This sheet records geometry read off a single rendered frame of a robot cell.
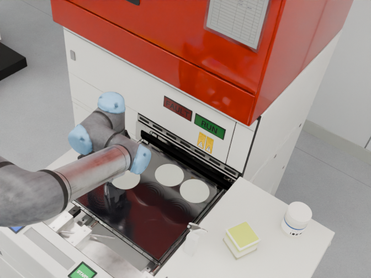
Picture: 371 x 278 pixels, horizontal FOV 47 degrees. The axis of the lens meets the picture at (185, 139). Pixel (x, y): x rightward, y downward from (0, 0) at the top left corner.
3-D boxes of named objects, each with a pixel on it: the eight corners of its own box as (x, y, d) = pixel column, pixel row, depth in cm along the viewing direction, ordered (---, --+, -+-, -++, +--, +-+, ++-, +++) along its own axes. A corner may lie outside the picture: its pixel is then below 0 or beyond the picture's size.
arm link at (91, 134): (98, 147, 109) (123, 123, 116) (63, 128, 112) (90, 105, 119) (99, 167, 115) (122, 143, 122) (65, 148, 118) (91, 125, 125)
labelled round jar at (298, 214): (286, 215, 135) (294, 197, 128) (306, 227, 132) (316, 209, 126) (275, 230, 130) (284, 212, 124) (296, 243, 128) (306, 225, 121)
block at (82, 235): (84, 229, 134) (84, 224, 132) (93, 235, 133) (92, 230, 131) (65, 246, 129) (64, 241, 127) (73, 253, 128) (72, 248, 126)
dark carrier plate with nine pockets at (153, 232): (143, 142, 160) (143, 141, 160) (220, 190, 148) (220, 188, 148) (75, 199, 139) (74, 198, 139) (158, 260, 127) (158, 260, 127)
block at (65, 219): (66, 215, 137) (65, 209, 135) (74, 221, 135) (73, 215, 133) (47, 232, 132) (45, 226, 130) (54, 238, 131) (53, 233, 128)
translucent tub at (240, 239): (242, 231, 129) (246, 219, 124) (256, 252, 125) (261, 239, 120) (221, 241, 126) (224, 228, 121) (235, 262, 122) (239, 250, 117)
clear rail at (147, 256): (71, 198, 140) (70, 196, 139) (162, 265, 127) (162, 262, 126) (68, 201, 139) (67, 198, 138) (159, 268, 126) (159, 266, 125)
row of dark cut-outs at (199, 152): (138, 118, 162) (138, 113, 160) (237, 176, 146) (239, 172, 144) (137, 118, 161) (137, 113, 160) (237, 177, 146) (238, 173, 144)
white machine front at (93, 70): (75, 98, 185) (67, 14, 156) (237, 197, 156) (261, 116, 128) (70, 101, 183) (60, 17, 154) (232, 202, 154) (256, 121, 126)
